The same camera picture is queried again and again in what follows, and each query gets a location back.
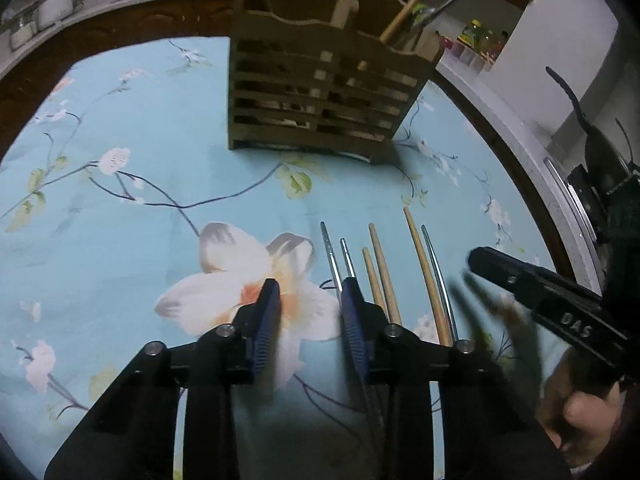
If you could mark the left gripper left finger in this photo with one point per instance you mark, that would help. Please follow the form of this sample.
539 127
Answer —
256 325

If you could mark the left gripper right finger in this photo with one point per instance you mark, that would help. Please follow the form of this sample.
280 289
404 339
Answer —
363 323

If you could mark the long wooden chopstick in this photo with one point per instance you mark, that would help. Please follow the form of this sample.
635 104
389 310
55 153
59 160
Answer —
387 285

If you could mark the short wooden chopstick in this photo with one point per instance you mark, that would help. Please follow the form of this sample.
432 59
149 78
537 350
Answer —
375 286

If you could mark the right human hand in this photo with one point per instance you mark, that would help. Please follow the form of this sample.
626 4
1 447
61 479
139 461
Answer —
579 424

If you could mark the floral light blue tablecloth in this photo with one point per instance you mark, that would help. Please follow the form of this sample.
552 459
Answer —
125 217

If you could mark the wooden utensil caddy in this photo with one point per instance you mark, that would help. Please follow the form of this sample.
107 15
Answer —
323 75

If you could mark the yellow cooking oil bottle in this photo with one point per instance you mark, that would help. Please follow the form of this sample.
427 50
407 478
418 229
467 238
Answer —
474 36

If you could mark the wooden lower cabinets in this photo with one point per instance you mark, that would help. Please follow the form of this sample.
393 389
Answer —
28 81

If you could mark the small glass jar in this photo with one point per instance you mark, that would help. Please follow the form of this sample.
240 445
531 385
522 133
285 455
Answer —
22 31

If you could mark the white ceramic lidded canister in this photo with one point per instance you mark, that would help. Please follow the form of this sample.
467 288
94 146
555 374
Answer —
52 11

